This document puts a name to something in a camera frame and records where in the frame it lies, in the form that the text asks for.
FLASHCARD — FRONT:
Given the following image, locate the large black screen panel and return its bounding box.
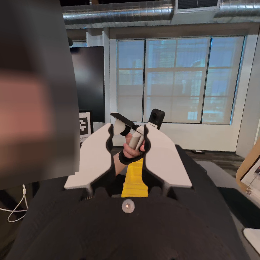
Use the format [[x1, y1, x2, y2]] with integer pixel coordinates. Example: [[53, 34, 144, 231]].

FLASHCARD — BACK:
[[70, 46, 105, 123]]

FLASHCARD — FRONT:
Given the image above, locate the large paned window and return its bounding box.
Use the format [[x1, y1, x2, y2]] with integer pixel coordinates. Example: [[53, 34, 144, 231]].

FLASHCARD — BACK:
[[116, 36, 245, 125]]

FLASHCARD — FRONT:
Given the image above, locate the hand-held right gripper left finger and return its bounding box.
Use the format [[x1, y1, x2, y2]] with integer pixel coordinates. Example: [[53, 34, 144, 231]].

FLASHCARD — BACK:
[[64, 122, 116, 197]]

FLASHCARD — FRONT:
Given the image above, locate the yellow plastic bin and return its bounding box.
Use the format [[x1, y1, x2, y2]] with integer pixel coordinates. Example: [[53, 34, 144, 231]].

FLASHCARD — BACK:
[[121, 157, 149, 198]]

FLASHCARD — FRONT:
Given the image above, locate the black flat mat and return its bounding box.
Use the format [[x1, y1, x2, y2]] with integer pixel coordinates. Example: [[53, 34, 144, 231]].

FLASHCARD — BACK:
[[217, 186, 260, 229]]

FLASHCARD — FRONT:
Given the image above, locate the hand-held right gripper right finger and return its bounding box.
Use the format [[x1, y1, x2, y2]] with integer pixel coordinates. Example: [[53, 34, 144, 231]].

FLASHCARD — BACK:
[[142, 124, 193, 196]]

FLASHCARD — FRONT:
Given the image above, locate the person's left hand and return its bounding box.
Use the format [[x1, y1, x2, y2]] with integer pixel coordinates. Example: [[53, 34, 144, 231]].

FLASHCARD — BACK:
[[119, 135, 146, 165]]

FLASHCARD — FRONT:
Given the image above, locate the white cord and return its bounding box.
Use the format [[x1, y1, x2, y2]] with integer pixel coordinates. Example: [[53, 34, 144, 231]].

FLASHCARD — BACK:
[[0, 184, 28, 223]]

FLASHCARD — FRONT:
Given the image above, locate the instruction poster on wooden board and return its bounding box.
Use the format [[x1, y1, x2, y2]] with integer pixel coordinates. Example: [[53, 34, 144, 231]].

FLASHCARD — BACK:
[[236, 138, 260, 195]]

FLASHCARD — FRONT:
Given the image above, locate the white air vent grille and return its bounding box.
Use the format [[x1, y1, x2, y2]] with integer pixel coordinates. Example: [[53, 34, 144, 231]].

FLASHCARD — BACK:
[[176, 0, 220, 10]]

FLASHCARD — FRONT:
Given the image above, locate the black white marker sign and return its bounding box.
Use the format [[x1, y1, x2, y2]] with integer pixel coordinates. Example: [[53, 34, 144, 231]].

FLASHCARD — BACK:
[[79, 110, 94, 142]]

